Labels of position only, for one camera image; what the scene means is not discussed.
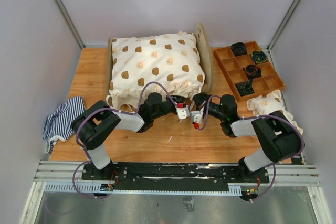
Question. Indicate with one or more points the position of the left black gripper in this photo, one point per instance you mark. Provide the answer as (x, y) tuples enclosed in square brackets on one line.
[(180, 99)]

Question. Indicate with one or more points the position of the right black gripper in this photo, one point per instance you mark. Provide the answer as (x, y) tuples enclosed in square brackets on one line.
[(203, 98)]

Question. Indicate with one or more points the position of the bear print bed cushion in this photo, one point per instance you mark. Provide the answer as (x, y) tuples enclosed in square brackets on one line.
[(164, 64)]

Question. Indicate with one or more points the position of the wooden pet bed frame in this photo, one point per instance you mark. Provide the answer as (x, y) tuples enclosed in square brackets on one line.
[(204, 50)]

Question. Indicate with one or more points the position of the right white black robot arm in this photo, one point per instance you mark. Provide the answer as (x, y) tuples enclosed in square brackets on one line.
[(278, 138)]

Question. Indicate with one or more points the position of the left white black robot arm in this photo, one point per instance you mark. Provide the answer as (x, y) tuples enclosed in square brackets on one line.
[(97, 123)]

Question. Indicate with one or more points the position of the dark green rolled sock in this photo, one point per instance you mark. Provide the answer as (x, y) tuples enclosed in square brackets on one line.
[(245, 88)]

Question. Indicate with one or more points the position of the small bear print pillow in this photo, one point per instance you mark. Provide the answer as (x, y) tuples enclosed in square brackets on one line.
[(270, 103)]

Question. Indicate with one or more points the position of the orange wooden compartment tray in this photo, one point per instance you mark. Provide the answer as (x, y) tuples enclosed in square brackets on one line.
[(232, 69)]

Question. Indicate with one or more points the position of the black orange rolled sock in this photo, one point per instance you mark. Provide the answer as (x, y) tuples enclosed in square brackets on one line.
[(252, 71)]

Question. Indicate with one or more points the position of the green black rolled sock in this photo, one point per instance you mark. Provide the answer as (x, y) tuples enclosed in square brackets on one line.
[(258, 57)]

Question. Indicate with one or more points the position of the black rolled sock back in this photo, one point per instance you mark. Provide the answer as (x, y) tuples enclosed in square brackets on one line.
[(238, 49)]

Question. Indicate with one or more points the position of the striped blue white cloth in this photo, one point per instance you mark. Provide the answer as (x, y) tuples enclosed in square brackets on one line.
[(58, 124)]

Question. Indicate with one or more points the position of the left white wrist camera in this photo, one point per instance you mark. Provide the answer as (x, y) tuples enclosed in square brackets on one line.
[(182, 111)]

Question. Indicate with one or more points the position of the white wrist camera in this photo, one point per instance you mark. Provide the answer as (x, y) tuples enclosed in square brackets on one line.
[(182, 111), (196, 118)]

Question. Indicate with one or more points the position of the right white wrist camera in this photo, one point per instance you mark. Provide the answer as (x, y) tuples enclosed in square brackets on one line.
[(196, 118)]

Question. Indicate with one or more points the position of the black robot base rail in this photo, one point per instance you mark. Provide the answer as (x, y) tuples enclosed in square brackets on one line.
[(172, 174)]

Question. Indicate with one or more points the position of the white slotted cable duct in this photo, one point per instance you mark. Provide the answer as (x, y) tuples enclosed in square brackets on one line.
[(142, 188)]

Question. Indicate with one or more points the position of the right aluminium frame post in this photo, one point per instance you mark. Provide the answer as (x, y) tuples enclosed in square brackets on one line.
[(283, 24)]

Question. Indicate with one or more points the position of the aluminium frame post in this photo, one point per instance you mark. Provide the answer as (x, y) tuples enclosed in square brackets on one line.
[(68, 21), (283, 24)]

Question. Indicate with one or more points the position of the left aluminium frame post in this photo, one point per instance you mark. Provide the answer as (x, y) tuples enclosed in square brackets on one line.
[(68, 21)]

